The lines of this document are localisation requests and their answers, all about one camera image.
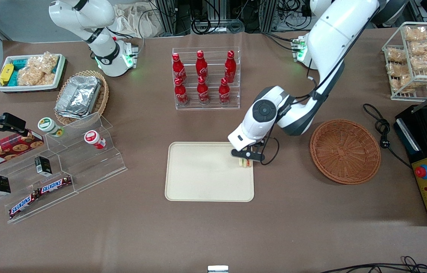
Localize cream plastic tray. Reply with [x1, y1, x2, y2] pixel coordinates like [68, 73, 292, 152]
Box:
[165, 142, 255, 202]

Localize light wicker basket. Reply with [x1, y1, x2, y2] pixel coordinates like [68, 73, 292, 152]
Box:
[54, 70, 109, 126]

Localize brown wicker basket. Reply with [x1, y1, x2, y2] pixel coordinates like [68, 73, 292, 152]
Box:
[310, 119, 382, 185]

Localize Walkers tartan cookie box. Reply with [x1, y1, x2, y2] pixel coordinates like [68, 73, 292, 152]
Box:
[0, 130, 44, 171]

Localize green lidded small cup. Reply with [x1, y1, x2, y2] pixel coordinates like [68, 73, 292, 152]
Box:
[38, 118, 65, 137]

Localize white rectangular snack bin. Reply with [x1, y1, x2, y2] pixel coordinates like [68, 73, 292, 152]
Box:
[0, 53, 66, 94]

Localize clear bag of puffed snacks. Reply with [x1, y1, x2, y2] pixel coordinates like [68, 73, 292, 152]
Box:
[17, 67, 55, 86]
[27, 52, 59, 75]

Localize yellow snack packet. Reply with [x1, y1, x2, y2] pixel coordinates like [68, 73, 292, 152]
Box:
[0, 63, 14, 86]

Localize small black box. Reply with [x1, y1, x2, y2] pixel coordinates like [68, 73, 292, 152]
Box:
[34, 156, 53, 177]
[0, 174, 11, 196]

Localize aluminium foil container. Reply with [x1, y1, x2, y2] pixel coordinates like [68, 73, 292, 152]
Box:
[55, 102, 98, 119]
[57, 76, 102, 114]

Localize clear acrylic stepped stand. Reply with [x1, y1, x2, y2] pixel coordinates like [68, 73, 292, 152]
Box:
[45, 112, 127, 194]
[0, 146, 80, 224]

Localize red Coca-Cola bottle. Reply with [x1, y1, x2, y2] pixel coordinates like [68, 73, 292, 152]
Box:
[197, 76, 210, 105]
[174, 77, 188, 105]
[219, 77, 231, 105]
[172, 53, 186, 83]
[196, 50, 208, 81]
[224, 50, 236, 82]

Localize Snickers chocolate bar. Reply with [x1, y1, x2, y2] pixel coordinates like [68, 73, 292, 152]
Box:
[9, 191, 41, 219]
[38, 176, 73, 195]

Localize red lidded small cup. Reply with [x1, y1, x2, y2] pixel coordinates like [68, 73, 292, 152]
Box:
[84, 130, 106, 149]

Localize clear acrylic bottle rack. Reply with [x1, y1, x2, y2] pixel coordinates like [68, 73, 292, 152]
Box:
[172, 47, 241, 110]

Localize white crumpled cloth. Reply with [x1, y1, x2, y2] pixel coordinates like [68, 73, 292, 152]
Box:
[112, 3, 163, 38]

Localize black warming appliance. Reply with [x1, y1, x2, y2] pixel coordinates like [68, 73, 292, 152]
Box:
[393, 82, 427, 227]

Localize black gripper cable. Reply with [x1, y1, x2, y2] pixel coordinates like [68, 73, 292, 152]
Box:
[260, 136, 280, 166]

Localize coiled black cable bundle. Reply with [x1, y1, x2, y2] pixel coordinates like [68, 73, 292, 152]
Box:
[191, 15, 245, 35]

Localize black power cable with plug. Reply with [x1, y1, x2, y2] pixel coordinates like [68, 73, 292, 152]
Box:
[363, 103, 413, 169]

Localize aluminium profile frame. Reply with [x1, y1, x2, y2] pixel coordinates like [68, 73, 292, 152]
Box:
[153, 0, 279, 37]

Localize black floor cable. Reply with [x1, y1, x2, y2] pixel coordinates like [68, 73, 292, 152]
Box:
[319, 256, 427, 273]

